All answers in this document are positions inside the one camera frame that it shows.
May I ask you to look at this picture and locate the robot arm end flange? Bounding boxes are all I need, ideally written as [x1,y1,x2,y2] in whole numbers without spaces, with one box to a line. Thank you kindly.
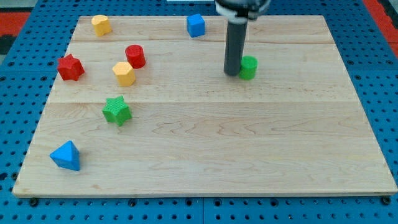
[215,0,271,21]

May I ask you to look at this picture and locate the wooden board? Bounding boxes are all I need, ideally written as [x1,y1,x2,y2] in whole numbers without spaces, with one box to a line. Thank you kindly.
[13,16,397,198]

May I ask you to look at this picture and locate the blue cube block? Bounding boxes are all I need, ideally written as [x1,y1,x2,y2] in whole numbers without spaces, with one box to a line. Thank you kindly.
[186,14,205,38]

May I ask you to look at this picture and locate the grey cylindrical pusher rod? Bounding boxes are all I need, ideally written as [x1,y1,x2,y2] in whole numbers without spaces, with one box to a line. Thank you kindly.
[224,21,248,76]

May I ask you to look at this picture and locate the red cylinder block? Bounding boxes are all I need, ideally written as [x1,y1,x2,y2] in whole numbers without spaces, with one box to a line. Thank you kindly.
[125,44,146,69]

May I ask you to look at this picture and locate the yellow heart block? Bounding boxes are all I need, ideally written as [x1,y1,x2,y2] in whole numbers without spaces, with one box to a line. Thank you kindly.
[91,14,112,37]

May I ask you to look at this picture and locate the blue triangle block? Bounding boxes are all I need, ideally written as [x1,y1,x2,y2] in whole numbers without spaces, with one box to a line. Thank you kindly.
[49,141,80,171]

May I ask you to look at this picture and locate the yellow hexagon block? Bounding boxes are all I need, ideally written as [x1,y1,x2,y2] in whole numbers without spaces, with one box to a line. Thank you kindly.
[112,62,136,86]

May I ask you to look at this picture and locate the red star block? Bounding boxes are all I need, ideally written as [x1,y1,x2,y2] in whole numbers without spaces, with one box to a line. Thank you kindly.
[57,54,85,81]

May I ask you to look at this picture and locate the green star block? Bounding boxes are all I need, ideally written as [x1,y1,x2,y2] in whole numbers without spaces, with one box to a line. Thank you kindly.
[102,95,132,126]

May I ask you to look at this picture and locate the green cylinder block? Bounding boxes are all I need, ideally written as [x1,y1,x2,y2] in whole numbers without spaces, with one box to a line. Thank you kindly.
[239,55,258,80]

